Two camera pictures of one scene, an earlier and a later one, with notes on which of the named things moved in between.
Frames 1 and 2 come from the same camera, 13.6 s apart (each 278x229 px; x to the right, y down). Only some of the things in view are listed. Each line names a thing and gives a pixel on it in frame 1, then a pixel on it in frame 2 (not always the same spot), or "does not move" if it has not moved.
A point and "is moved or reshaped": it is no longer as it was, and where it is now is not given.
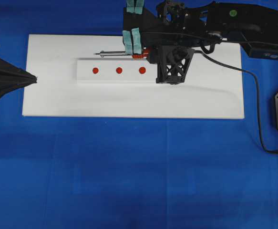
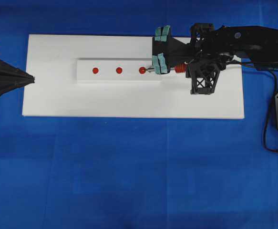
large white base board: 216,91 does not move
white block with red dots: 115,70 does not move
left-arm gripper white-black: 10,77 does not move
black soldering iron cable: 261,144 -> 271,102
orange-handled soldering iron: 137,56 is moved or reshaped
